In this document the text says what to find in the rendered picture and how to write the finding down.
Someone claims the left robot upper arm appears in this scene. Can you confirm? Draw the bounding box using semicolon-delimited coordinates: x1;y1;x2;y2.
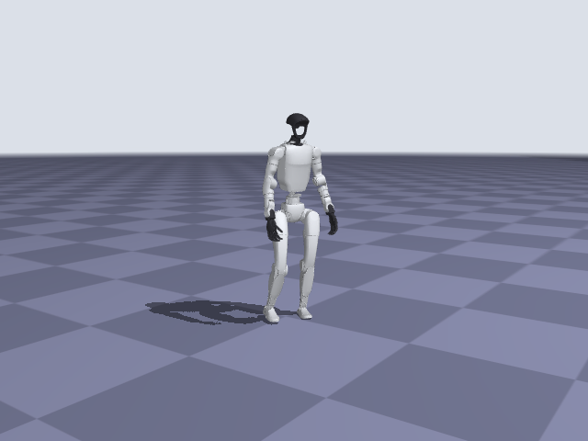
311;146;325;187

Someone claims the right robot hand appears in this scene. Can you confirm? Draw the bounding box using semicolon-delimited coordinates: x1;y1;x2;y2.
266;209;283;242

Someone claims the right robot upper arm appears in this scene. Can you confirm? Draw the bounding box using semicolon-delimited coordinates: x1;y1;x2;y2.
263;146;285;189

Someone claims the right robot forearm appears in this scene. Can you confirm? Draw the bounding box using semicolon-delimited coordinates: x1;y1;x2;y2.
262;177;275;218

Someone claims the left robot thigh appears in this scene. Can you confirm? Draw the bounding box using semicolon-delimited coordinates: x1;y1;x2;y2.
300;209;320;274

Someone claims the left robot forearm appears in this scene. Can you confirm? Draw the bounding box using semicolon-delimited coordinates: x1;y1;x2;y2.
317;179;334;212

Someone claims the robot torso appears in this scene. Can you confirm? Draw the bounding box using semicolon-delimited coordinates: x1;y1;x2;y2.
277;141;313;222

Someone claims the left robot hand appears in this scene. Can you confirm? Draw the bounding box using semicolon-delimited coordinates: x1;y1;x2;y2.
326;204;338;235

